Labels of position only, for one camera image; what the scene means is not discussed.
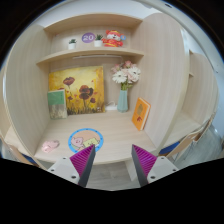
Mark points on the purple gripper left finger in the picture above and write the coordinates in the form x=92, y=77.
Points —
x=76, y=168

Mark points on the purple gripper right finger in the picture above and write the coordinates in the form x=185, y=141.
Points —
x=150, y=168

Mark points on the pink computer mouse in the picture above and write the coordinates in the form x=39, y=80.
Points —
x=49, y=146

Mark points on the round cartoon pig mousepad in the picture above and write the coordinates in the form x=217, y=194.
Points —
x=83, y=138

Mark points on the orange book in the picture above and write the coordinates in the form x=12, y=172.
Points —
x=141, y=113

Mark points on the wooden chair right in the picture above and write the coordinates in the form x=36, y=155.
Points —
x=178, y=148

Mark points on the wooden chair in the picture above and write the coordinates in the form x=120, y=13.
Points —
x=10, y=152
x=178, y=148

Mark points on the green book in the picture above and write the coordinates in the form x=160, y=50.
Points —
x=57, y=104

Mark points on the white power adapter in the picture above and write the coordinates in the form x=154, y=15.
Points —
x=111, y=106

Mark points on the light blue vase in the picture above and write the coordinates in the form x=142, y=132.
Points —
x=122, y=105

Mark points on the poppy flower painting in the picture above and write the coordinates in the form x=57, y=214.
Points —
x=84, y=88

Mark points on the wooden chair left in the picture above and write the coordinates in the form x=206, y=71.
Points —
x=10, y=152

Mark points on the wooden desk hutch shelf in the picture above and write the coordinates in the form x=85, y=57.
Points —
x=178, y=84

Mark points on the pink white flower bouquet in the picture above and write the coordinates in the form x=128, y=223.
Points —
x=125, y=74

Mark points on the small potted plant left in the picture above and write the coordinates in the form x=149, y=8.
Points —
x=72, y=44

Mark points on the small potted plant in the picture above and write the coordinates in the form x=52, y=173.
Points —
x=72, y=44
x=98, y=40

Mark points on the small potted plant right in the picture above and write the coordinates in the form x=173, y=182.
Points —
x=98, y=40

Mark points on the purple number 20 disc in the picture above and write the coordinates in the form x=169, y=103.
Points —
x=88, y=37

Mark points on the red fortune doll figure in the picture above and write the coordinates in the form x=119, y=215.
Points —
x=113, y=39

